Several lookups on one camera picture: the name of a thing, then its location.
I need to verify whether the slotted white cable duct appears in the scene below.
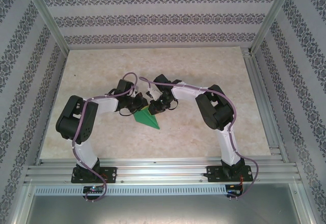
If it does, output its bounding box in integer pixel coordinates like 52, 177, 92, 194
34, 184, 228, 197

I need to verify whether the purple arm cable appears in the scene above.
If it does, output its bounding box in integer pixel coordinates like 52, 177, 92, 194
139, 75, 261, 201
71, 71, 140, 204

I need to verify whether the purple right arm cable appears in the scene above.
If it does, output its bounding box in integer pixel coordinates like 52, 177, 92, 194
139, 75, 261, 201

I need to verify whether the aluminium side rail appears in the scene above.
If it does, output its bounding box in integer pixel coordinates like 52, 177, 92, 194
241, 47, 290, 163

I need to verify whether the aluminium frame post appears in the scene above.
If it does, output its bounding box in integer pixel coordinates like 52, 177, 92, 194
251, 0, 298, 55
21, 0, 70, 54

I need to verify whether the aluminium mounting rail beam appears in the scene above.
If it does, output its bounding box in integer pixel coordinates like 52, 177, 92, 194
24, 157, 299, 184

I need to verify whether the green paper sheet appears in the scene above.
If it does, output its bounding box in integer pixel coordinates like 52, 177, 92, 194
132, 106, 161, 130

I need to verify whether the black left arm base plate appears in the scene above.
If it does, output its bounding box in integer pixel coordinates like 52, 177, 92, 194
72, 166, 118, 184

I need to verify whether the aluminium lower frame rail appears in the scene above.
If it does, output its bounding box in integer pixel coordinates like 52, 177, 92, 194
296, 180, 322, 224
5, 180, 35, 224

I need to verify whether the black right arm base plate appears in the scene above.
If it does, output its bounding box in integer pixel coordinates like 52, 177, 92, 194
206, 165, 253, 183

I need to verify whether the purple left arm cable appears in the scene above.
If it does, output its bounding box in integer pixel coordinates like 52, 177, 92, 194
71, 71, 140, 204

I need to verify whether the grey metal sheet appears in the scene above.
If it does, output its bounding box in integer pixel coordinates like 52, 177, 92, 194
25, 183, 313, 224

